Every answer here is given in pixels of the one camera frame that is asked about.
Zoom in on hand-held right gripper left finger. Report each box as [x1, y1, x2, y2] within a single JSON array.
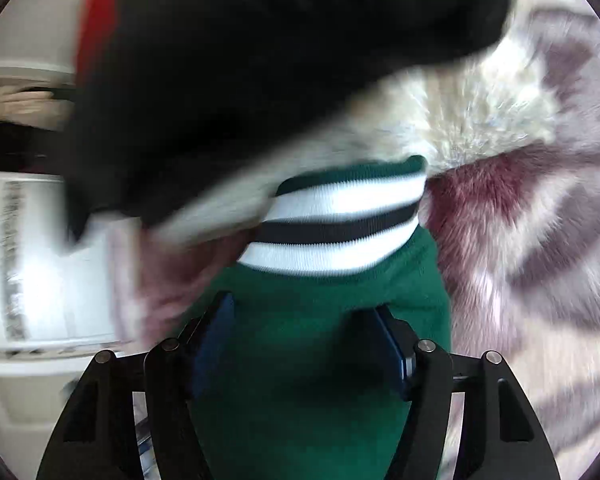
[[36, 292, 236, 480]]

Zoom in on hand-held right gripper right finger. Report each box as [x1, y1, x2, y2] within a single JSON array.
[[372, 305, 561, 480]]

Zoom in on green varsity jacket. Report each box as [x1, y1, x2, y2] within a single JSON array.
[[187, 155, 453, 480]]

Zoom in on floral fleece blanket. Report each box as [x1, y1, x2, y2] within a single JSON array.
[[107, 10, 600, 461]]

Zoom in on white wardrobe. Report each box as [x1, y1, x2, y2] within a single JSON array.
[[0, 55, 146, 461]]

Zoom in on black folded jacket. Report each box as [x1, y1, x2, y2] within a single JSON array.
[[62, 0, 513, 241]]

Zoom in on red duvet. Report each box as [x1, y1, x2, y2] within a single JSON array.
[[75, 0, 126, 86]]

